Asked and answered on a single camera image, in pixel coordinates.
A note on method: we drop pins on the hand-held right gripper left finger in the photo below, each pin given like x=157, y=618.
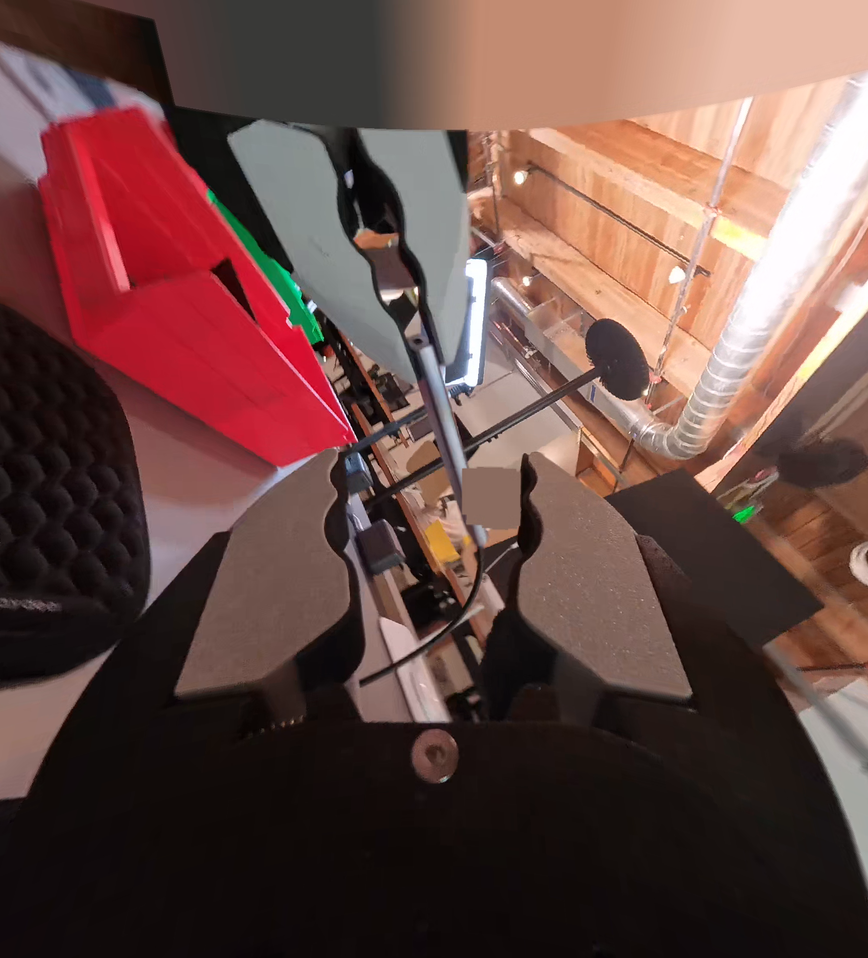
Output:
x=261, y=599

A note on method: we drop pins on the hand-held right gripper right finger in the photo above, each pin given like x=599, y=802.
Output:
x=598, y=599

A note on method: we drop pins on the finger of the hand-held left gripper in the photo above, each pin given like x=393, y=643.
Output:
x=306, y=217
x=437, y=224

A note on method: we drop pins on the red plastic bin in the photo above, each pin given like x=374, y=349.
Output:
x=179, y=337

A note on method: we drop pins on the grey usb hub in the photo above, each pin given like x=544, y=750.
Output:
x=441, y=419

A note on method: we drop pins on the green plastic bin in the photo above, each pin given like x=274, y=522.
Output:
x=295, y=307

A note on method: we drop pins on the led light panel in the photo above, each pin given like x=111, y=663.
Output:
x=475, y=322

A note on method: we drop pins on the black board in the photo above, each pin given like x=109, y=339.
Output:
x=703, y=554

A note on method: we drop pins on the white board stand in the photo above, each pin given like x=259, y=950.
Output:
x=404, y=651

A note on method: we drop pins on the yellow plastic bin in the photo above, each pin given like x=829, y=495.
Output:
x=441, y=540

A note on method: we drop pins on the black honeycomb pouch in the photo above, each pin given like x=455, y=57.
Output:
x=29, y=486

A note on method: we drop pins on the silver ventilation duct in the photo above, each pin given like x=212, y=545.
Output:
x=741, y=359

